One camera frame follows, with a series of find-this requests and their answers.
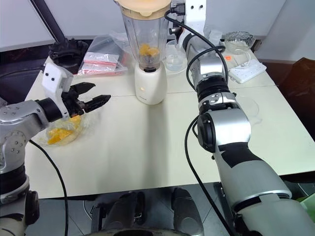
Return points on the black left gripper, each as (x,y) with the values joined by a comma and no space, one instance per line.
(72,103)

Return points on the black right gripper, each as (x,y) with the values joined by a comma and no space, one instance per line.
(177,8)

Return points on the cream blender lid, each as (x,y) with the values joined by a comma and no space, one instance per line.
(144,5)

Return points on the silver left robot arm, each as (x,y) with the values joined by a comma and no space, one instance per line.
(14,115)

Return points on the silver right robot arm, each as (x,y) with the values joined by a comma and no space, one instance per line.
(231,127)

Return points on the clear glass fruit bowl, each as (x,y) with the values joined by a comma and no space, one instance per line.
(85,127)

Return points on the red white packet bag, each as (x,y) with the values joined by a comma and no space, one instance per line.
(98,70)
(99,58)

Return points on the tall clear blender jar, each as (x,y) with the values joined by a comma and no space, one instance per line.
(147,32)

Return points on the crumpled clear plastic wrap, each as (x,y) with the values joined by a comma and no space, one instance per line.
(214,33)

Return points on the small clear plastic jar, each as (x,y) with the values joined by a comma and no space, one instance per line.
(176,61)

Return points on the clear plastic bag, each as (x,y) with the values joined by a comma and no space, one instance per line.
(113,41)

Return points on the white blender base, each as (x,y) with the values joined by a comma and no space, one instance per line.
(150,86)

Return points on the crinkled clear glass bowl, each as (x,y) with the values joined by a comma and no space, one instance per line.
(240,38)

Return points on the white adapter orange logo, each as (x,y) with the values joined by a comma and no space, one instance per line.
(230,62)

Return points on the black slanted pole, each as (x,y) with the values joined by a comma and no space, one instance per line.
(50,19)

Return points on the white power strip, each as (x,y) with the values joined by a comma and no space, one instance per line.
(248,72)

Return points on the pale green object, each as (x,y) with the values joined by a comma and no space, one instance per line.
(307,199)

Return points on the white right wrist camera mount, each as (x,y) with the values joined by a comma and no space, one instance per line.
(195,19)

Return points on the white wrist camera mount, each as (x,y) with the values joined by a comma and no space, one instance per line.
(53,84)
(195,19)

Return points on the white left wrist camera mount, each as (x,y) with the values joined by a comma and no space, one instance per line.
(53,84)

